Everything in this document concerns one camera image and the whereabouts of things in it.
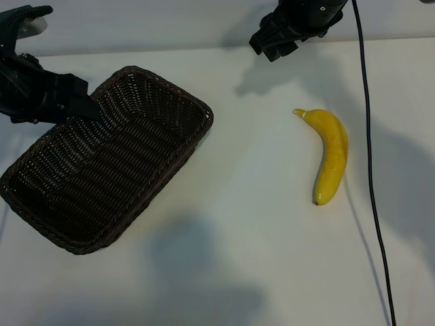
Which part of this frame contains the dark brown woven wicker basket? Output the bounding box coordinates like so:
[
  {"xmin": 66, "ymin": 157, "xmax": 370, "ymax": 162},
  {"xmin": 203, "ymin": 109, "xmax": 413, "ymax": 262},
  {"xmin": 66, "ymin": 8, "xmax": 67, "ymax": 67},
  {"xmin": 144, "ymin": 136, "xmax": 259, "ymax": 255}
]
[{"xmin": 0, "ymin": 65, "xmax": 215, "ymax": 256}]

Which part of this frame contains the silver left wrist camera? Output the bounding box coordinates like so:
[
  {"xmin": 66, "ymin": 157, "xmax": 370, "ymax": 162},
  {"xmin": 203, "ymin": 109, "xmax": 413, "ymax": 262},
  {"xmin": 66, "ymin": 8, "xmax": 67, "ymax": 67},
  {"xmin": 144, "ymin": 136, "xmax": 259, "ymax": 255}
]
[{"xmin": 18, "ymin": 15, "xmax": 49, "ymax": 37}]

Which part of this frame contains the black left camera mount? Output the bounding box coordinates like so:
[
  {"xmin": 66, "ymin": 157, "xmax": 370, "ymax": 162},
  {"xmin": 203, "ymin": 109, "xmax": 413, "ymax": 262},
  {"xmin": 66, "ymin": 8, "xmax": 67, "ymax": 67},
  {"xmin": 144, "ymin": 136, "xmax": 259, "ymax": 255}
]
[{"xmin": 0, "ymin": 5, "xmax": 54, "ymax": 55}]

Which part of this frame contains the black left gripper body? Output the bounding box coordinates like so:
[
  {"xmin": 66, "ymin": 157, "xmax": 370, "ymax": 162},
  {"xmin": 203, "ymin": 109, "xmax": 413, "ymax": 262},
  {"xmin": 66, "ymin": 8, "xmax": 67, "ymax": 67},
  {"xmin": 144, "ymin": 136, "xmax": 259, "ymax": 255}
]
[{"xmin": 0, "ymin": 44, "xmax": 71, "ymax": 125}]

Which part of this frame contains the black cable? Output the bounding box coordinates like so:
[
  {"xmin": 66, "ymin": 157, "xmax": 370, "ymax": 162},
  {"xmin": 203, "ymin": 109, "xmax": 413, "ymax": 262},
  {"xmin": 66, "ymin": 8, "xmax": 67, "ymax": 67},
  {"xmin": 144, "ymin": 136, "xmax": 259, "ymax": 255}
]
[{"xmin": 351, "ymin": 0, "xmax": 398, "ymax": 326}]

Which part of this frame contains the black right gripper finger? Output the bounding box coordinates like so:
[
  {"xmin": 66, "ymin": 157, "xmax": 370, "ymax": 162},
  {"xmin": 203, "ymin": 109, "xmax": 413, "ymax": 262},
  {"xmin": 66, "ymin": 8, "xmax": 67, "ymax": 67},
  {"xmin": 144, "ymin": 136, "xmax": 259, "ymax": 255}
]
[
  {"xmin": 262, "ymin": 41, "xmax": 300, "ymax": 62},
  {"xmin": 249, "ymin": 13, "xmax": 297, "ymax": 56}
]

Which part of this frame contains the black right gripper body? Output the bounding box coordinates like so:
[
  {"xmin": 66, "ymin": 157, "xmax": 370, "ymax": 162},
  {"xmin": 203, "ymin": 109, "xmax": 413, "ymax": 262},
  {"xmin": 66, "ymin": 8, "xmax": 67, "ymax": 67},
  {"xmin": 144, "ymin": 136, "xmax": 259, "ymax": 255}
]
[{"xmin": 271, "ymin": 0, "xmax": 348, "ymax": 43}]

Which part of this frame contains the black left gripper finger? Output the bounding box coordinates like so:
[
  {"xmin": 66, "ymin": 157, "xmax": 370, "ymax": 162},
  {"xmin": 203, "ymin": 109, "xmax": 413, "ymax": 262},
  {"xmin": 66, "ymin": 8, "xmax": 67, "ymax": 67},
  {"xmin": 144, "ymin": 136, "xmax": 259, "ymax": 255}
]
[
  {"xmin": 56, "ymin": 73, "xmax": 90, "ymax": 100},
  {"xmin": 67, "ymin": 97, "xmax": 103, "ymax": 122}
]

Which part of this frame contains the yellow banana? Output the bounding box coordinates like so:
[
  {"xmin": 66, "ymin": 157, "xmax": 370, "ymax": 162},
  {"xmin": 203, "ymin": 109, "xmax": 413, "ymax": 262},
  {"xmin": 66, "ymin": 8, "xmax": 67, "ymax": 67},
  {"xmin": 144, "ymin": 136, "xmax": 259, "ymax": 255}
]
[{"xmin": 292, "ymin": 108, "xmax": 349, "ymax": 206}]

